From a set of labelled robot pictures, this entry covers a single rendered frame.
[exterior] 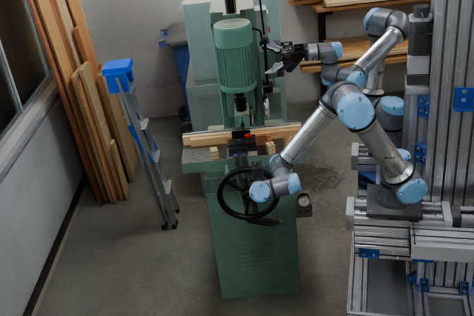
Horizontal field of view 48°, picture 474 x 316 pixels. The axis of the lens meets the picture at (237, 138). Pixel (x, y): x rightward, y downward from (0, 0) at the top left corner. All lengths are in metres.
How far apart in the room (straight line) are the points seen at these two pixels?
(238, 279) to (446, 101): 1.46
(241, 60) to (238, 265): 1.13
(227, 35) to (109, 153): 1.77
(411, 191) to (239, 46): 0.95
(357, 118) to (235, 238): 1.18
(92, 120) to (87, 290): 1.14
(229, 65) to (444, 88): 0.92
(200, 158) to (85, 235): 1.47
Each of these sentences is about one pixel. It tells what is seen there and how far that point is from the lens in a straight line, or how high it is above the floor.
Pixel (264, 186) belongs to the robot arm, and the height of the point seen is 1.09.
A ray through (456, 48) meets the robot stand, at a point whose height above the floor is 1.43.
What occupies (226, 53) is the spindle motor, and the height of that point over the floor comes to 1.40.
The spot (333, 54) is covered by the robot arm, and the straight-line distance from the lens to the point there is 2.39.
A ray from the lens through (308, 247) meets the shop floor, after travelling 3.34.
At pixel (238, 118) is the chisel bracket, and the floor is 1.05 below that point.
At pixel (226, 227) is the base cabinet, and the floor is 0.50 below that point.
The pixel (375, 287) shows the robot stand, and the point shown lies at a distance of 2.81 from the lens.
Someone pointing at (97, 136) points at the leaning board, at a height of 0.55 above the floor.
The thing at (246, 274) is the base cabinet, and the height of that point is 0.17.
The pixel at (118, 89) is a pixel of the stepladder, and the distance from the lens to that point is 3.19.
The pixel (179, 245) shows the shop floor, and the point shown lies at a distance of 3.49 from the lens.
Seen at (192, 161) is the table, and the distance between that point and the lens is 2.54.
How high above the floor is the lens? 2.17
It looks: 28 degrees down
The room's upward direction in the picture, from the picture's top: 7 degrees counter-clockwise
